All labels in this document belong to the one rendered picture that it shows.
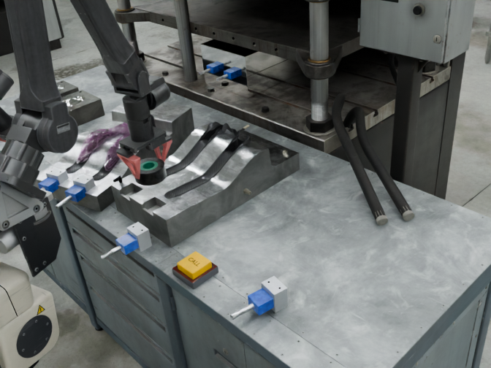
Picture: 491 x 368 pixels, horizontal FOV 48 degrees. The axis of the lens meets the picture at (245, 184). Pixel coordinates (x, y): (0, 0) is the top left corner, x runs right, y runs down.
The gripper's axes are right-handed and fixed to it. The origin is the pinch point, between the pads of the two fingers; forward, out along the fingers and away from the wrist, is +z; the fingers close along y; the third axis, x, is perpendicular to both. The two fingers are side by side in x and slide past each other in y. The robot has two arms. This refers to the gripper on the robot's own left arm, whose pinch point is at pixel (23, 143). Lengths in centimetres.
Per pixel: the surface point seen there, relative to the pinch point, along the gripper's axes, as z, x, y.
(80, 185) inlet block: 12.6, 2.7, -14.6
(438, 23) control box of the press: 16, -75, -95
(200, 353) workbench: 46, 29, -56
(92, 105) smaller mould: 35, -38, 24
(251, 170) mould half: 21, -19, -59
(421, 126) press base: 96, -96, -83
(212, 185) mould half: 17, -9, -52
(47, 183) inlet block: 11.5, 5.4, -4.2
